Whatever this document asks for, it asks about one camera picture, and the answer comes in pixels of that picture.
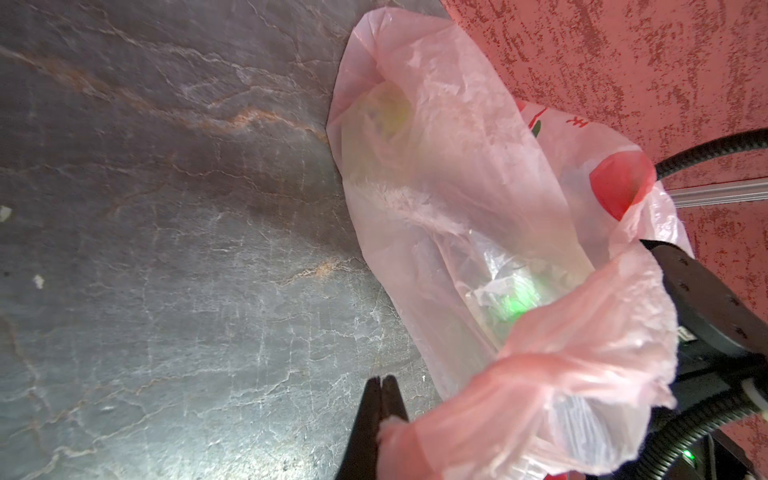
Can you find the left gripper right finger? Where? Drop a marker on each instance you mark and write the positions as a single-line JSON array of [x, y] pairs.
[[392, 403]]

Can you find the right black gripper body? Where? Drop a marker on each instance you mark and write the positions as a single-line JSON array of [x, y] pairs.
[[726, 339]]

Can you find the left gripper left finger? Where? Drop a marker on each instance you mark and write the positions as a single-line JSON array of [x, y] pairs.
[[360, 457]]

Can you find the green fake fruit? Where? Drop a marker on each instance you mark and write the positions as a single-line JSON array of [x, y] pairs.
[[507, 298]]

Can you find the pink plastic bag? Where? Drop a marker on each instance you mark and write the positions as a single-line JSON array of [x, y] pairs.
[[451, 183]]

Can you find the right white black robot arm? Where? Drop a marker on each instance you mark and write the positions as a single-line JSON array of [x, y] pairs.
[[687, 441]]

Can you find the right aluminium corner post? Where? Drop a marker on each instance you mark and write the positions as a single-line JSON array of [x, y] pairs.
[[720, 194]]

